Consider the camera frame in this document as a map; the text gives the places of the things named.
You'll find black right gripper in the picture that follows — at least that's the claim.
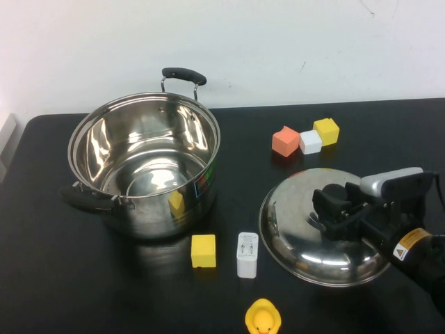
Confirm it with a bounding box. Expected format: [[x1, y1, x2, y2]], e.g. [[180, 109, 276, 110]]
[[311, 181, 423, 253]]

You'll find steel lid with black knob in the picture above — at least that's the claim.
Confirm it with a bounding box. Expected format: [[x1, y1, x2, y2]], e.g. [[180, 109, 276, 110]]
[[259, 168, 392, 288]]

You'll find stainless steel cooking pot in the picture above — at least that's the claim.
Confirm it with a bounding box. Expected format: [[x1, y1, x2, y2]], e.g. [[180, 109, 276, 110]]
[[58, 67, 222, 241]]

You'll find white foam cube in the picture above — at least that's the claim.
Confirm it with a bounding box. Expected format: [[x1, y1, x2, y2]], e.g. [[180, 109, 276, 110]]
[[299, 130, 323, 155]]

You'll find yellow foam cube with notch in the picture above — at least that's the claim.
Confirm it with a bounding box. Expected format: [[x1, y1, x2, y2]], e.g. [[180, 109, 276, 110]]
[[312, 118, 340, 148]]

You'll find orange foam cube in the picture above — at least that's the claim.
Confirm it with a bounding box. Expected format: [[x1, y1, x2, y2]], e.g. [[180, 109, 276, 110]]
[[271, 125, 301, 155]]

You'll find yellow rubber duck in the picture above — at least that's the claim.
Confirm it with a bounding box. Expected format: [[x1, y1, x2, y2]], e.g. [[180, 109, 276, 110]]
[[244, 298, 282, 334]]

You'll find silver grey wrist camera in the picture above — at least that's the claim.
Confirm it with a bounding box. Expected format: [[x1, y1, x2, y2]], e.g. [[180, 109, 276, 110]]
[[359, 167, 435, 201]]

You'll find thin black camera cable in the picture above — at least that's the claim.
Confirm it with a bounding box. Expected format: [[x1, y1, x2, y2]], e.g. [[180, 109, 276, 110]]
[[432, 171, 445, 212]]

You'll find white USB wall charger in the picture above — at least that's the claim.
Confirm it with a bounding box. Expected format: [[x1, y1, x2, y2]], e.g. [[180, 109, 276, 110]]
[[236, 232, 259, 279]]

